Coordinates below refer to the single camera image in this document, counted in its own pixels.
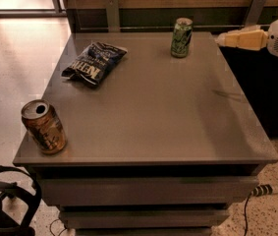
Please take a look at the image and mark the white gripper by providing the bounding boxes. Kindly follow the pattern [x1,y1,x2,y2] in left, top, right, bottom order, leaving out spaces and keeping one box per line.
[216,20,278,57]

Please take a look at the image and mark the green soda can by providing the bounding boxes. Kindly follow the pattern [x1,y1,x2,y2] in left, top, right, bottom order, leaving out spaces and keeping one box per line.
[171,18,193,58]

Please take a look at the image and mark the orange soda can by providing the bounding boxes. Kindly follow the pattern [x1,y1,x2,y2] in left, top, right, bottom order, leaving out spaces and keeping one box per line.
[21,99,67,154]

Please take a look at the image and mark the white power strip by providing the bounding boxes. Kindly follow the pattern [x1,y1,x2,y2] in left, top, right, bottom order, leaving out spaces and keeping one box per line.
[250,184,278,197]

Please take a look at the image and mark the grey drawer cabinet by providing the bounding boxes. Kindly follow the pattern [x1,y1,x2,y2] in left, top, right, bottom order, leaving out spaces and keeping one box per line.
[15,32,278,236]

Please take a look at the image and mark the blue chip bag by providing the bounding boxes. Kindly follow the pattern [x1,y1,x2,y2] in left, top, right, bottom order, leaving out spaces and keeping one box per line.
[61,42,128,89]

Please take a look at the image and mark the black office chair base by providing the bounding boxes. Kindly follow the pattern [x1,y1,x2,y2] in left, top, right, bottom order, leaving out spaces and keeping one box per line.
[0,165,41,236]

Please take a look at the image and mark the right metal bracket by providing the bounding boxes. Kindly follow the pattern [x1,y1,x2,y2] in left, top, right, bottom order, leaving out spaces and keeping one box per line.
[243,0,267,27]

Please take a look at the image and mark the metal bracket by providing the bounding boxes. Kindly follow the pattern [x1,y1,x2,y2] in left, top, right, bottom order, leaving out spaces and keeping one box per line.
[243,0,267,27]
[105,0,121,32]

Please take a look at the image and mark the left metal bracket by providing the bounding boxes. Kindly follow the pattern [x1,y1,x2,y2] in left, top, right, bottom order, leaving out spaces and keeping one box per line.
[105,0,121,32]

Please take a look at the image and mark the black cable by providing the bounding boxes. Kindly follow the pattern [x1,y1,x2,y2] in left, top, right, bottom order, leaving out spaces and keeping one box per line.
[242,194,253,236]

